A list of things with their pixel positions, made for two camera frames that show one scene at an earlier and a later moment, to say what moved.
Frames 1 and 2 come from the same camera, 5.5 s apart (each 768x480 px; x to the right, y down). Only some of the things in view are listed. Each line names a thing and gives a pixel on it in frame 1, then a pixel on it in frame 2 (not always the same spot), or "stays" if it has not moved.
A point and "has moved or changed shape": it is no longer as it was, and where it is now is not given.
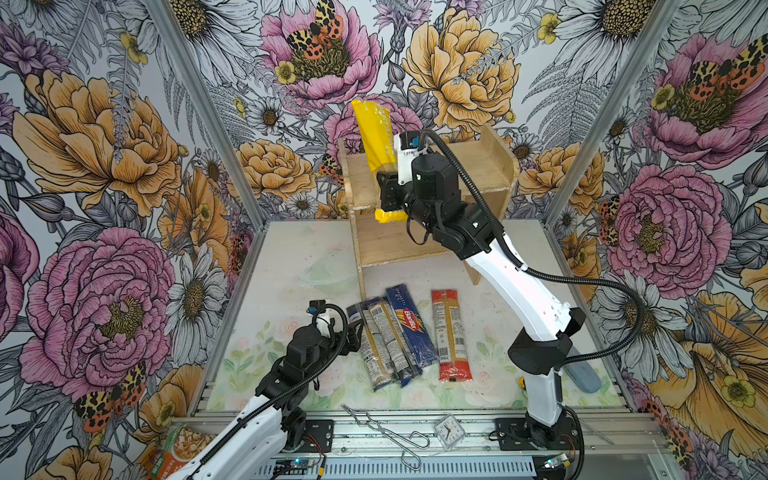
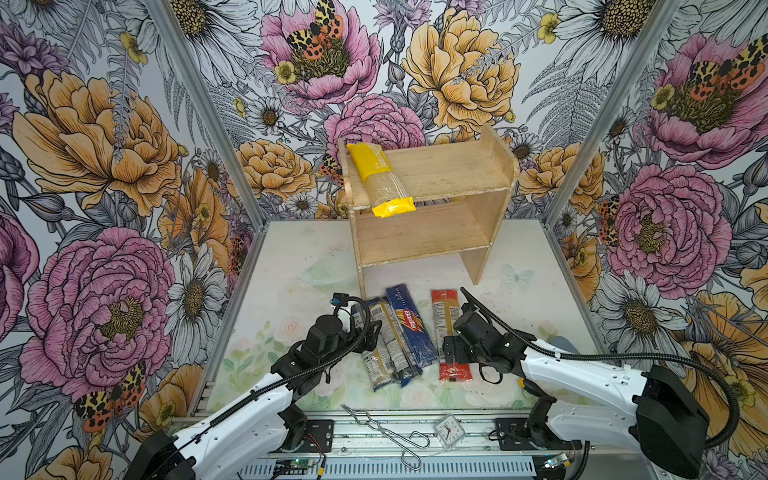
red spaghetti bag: (453, 362) stays
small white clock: (449, 431) stays
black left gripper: (353, 339) → (370, 338)
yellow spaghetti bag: (375, 125) has moved or changed shape
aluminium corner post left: (210, 111) stays
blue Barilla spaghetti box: (419, 339) stays
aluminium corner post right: (589, 158) stays
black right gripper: (390, 189) → (459, 345)
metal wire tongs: (410, 437) stays
